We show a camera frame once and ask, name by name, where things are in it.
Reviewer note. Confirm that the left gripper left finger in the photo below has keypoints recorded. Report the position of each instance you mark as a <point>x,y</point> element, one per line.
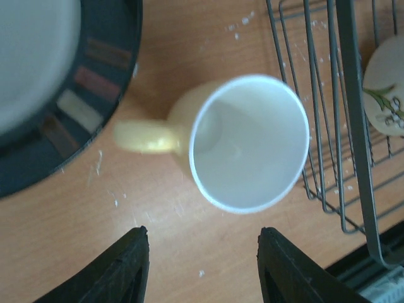
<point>119,274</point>

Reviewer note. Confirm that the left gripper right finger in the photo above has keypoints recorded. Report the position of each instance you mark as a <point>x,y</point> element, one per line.
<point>287,274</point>

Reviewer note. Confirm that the dark wire dish rack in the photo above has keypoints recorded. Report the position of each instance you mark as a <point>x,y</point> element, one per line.
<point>353,172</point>

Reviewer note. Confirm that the yellow ceramic mug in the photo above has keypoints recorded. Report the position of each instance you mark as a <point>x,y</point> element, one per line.
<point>244,142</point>

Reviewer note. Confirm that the white floral bowl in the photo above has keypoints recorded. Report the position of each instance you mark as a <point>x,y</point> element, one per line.
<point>383,87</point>

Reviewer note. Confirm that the black rimmed striped plate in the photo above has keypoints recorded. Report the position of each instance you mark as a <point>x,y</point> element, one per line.
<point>65,67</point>

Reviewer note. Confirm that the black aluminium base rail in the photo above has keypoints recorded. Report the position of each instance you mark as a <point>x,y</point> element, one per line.
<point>357,269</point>

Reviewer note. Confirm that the light blue cable duct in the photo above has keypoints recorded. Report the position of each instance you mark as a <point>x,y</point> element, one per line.
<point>388,289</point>

